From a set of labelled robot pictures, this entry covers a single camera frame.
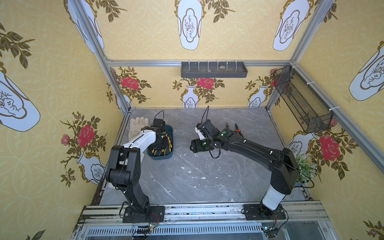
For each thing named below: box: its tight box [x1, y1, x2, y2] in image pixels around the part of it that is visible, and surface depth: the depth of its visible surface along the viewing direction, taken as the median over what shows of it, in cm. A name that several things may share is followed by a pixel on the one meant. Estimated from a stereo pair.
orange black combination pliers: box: [226, 122, 234, 137], surface depth 62 cm
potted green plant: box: [292, 152, 318, 195], surface depth 75 cm
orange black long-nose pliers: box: [234, 122, 244, 137], surface depth 108 cm
